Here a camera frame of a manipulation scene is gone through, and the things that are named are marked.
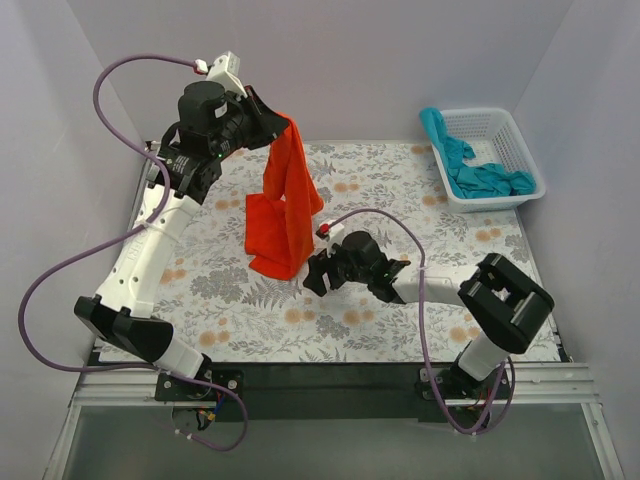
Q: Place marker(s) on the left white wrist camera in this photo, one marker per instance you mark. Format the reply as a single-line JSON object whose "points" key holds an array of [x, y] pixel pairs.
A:
{"points": [[224, 70]]}

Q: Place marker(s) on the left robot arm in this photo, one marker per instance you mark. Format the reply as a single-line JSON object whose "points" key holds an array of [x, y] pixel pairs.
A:
{"points": [[121, 311]]}

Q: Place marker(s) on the orange t-shirt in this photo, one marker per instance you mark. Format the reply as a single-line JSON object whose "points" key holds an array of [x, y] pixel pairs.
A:
{"points": [[279, 219]]}

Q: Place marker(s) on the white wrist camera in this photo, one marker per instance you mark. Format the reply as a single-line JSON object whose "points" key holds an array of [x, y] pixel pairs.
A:
{"points": [[331, 235], [224, 70]]}

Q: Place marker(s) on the floral table mat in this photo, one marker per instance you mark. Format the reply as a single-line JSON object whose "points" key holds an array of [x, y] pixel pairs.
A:
{"points": [[220, 306]]}

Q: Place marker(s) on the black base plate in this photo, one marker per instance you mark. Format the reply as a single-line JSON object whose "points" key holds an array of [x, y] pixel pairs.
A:
{"points": [[421, 405]]}

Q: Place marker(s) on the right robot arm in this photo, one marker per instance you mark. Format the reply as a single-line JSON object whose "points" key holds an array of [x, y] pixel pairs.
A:
{"points": [[508, 305]]}

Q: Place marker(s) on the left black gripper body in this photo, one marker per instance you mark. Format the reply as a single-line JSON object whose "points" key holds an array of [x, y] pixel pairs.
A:
{"points": [[258, 122]]}

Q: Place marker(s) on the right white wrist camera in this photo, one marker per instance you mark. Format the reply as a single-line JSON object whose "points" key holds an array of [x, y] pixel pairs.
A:
{"points": [[331, 235]]}

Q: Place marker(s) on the white plastic basket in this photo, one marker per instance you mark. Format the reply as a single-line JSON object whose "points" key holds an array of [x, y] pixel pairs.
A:
{"points": [[495, 138]]}

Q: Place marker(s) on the teal t-shirt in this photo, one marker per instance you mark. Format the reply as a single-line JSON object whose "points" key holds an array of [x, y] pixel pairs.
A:
{"points": [[489, 180]]}

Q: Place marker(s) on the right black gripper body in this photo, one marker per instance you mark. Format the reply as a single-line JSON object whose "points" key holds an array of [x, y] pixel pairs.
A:
{"points": [[326, 270]]}

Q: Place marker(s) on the aluminium frame rail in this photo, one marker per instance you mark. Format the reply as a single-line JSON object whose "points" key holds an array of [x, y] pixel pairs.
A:
{"points": [[535, 383]]}

